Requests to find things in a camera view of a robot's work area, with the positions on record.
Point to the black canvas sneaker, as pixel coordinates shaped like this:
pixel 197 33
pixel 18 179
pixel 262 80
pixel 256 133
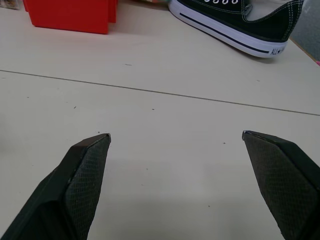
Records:
pixel 240 22

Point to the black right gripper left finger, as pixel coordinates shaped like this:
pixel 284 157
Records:
pixel 75 190

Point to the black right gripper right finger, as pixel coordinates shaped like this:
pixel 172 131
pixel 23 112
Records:
pixel 282 180

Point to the clear box of small items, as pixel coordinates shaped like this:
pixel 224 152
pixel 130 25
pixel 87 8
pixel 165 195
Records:
pixel 10 3

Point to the red plastic bin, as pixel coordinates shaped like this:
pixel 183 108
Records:
pixel 75 13

